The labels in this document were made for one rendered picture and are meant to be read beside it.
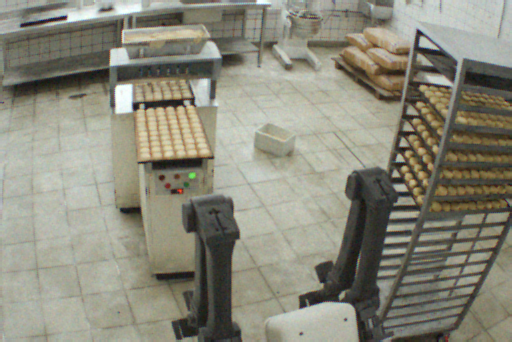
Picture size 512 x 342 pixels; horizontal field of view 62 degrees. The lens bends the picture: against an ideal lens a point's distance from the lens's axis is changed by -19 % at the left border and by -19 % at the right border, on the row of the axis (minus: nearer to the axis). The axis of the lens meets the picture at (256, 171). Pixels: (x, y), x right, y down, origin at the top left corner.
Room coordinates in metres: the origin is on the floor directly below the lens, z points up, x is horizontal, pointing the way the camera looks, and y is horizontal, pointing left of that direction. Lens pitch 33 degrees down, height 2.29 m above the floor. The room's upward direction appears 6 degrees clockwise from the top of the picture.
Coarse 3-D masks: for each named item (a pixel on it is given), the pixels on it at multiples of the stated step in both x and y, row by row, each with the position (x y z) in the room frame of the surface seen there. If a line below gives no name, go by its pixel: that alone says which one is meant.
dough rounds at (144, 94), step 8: (184, 80) 3.15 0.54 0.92; (136, 88) 2.98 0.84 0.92; (144, 88) 3.00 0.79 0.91; (152, 88) 3.03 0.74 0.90; (160, 88) 3.03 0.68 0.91; (168, 88) 3.00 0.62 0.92; (176, 88) 3.01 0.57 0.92; (184, 88) 3.02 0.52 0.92; (136, 96) 2.86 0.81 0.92; (144, 96) 2.90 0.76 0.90; (152, 96) 2.90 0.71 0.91; (160, 96) 2.87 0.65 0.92; (168, 96) 2.88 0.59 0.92; (176, 96) 2.89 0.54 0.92; (184, 96) 2.91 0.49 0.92; (192, 96) 2.95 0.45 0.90
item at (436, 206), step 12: (408, 168) 2.08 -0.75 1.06; (408, 180) 2.00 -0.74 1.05; (420, 192) 1.88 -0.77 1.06; (420, 204) 1.81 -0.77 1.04; (432, 204) 1.80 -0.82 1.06; (444, 204) 1.80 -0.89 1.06; (456, 204) 1.81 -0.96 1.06; (468, 204) 1.82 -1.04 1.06; (480, 204) 1.82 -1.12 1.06; (492, 204) 1.85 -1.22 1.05; (504, 204) 1.85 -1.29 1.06
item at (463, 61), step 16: (464, 64) 1.68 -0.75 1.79; (448, 112) 1.70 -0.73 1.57; (448, 128) 1.68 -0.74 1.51; (448, 144) 1.68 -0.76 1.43; (432, 176) 1.69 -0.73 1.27; (432, 192) 1.68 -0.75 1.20; (416, 224) 1.70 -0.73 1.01; (416, 240) 1.68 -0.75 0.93; (400, 272) 1.68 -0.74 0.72; (384, 320) 1.68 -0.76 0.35
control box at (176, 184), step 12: (180, 168) 2.21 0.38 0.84; (192, 168) 2.22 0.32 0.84; (156, 180) 2.14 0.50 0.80; (168, 180) 2.16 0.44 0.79; (180, 180) 2.18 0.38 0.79; (192, 180) 2.20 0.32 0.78; (156, 192) 2.14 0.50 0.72; (168, 192) 2.16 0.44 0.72; (180, 192) 2.17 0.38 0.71; (192, 192) 2.20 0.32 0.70
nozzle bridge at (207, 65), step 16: (208, 48) 3.13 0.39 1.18; (112, 64) 2.77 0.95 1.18; (128, 64) 2.78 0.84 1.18; (144, 64) 2.81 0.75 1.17; (160, 64) 2.93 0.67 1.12; (176, 64) 2.96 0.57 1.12; (192, 64) 3.00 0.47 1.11; (208, 64) 3.03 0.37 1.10; (112, 80) 2.75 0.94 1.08; (128, 80) 2.82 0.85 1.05; (144, 80) 2.85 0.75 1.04; (160, 80) 2.88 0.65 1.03; (176, 80) 2.91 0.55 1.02; (208, 80) 3.13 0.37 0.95; (112, 96) 2.85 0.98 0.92; (208, 96) 3.08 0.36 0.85
